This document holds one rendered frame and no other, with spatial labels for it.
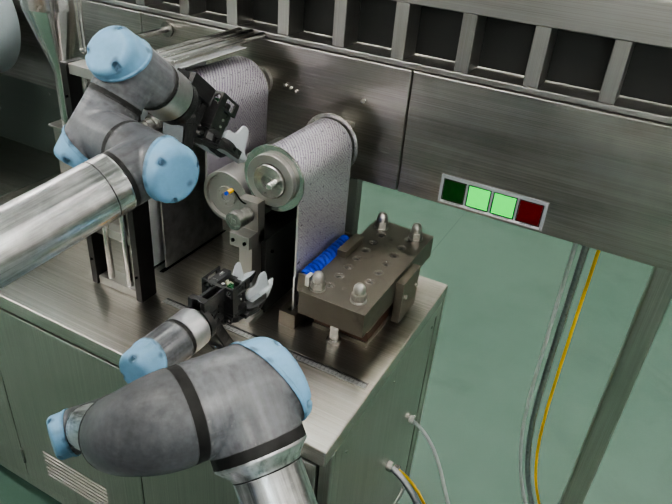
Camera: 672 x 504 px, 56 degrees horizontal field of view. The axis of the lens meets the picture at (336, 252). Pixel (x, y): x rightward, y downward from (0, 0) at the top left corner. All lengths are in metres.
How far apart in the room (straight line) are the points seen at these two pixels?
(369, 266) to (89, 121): 0.80
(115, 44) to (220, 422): 0.49
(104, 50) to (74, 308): 0.83
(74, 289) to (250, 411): 0.99
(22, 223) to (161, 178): 0.16
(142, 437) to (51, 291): 0.99
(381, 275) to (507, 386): 1.46
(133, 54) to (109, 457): 0.49
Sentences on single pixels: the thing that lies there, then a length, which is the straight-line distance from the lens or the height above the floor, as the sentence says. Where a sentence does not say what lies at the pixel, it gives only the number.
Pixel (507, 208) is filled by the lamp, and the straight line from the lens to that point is 1.50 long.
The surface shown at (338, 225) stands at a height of 1.07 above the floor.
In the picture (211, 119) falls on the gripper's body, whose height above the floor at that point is 1.47.
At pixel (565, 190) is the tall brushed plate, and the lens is 1.47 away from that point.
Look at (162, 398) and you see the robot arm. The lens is 0.72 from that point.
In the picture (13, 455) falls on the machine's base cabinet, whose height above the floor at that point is 0.21.
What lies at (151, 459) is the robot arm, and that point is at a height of 1.27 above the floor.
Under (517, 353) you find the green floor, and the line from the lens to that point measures 3.01.
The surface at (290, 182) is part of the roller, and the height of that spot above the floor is 1.26.
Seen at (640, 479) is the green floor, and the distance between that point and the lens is 2.69.
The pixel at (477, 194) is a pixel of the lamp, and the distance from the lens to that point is 1.51.
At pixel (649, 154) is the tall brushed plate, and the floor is 1.38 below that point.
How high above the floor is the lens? 1.83
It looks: 32 degrees down
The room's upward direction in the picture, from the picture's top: 5 degrees clockwise
